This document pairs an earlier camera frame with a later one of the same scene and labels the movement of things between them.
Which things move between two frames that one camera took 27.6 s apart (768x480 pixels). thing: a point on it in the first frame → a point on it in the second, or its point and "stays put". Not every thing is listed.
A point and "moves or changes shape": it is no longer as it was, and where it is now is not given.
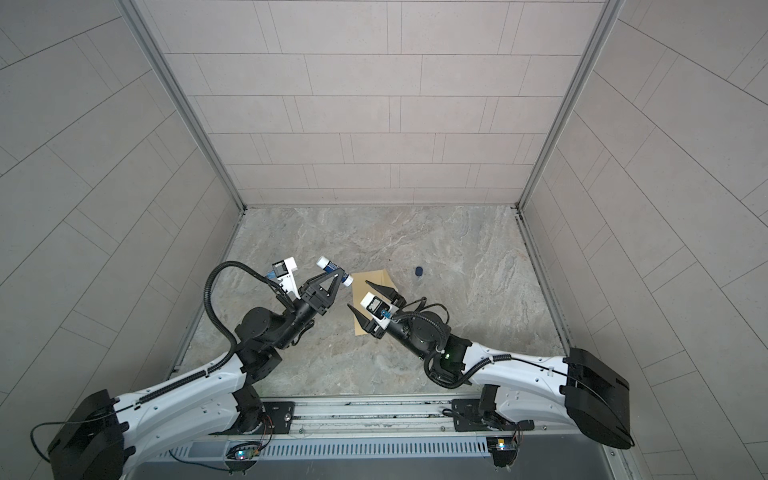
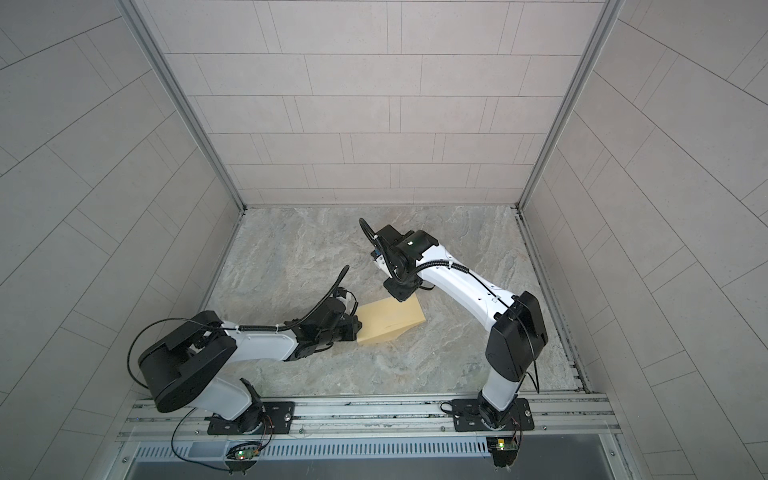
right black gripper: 368,326 → 399,294
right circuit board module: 503,450 stays put
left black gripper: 312,299 → 352,332
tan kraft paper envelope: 361,288 moves or changes shape
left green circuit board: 247,452 stays put
